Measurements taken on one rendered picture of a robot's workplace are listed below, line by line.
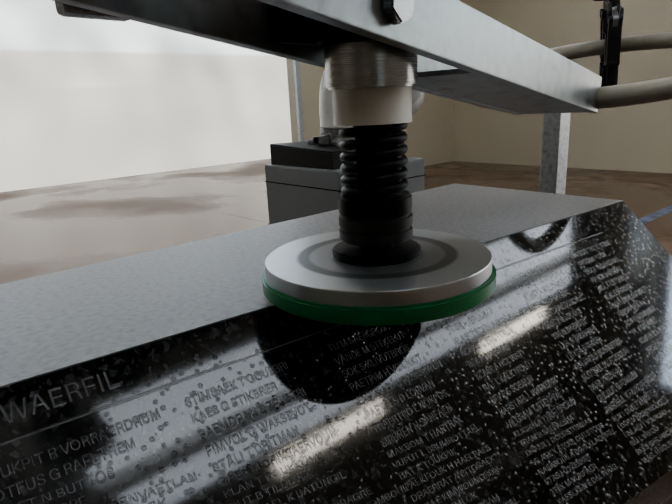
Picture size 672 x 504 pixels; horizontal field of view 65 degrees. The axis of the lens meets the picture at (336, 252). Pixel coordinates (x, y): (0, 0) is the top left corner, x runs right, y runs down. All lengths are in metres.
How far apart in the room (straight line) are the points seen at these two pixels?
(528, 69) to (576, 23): 7.29
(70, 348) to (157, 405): 0.08
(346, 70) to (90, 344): 0.30
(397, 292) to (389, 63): 0.18
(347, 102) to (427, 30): 0.08
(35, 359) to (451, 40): 0.41
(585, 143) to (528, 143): 0.81
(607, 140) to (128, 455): 7.47
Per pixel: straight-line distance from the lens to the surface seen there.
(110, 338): 0.47
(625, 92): 0.85
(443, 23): 0.47
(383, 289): 0.41
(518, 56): 0.60
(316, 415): 0.46
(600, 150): 7.73
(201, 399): 0.43
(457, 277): 0.44
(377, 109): 0.45
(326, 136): 1.79
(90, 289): 0.60
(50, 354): 0.46
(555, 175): 2.45
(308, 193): 1.72
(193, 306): 0.50
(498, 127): 8.41
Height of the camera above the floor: 1.00
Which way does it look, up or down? 16 degrees down
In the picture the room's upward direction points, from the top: 3 degrees counter-clockwise
